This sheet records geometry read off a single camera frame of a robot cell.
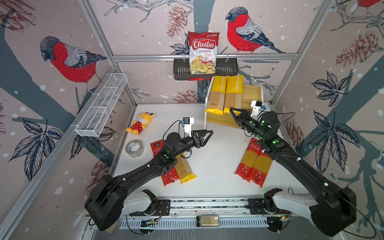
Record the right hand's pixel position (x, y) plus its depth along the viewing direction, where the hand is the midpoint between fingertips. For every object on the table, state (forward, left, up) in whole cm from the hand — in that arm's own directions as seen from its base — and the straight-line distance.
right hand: (226, 113), depth 70 cm
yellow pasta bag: (+11, +4, +2) cm, 12 cm away
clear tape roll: (-4, +56, -31) cm, 65 cm away
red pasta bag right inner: (-7, -17, -33) cm, 38 cm away
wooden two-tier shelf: (+15, -15, -1) cm, 21 cm away
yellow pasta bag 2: (-16, +22, -32) cm, 42 cm away
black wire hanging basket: (+39, -2, +1) cm, 39 cm away
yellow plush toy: (+16, +54, -25) cm, 62 cm away
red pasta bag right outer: (-14, -22, -33) cm, 42 cm away
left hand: (-10, +8, -4) cm, 13 cm away
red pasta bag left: (-20, +29, -32) cm, 47 cm away
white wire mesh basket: (-6, +65, -1) cm, 65 cm away
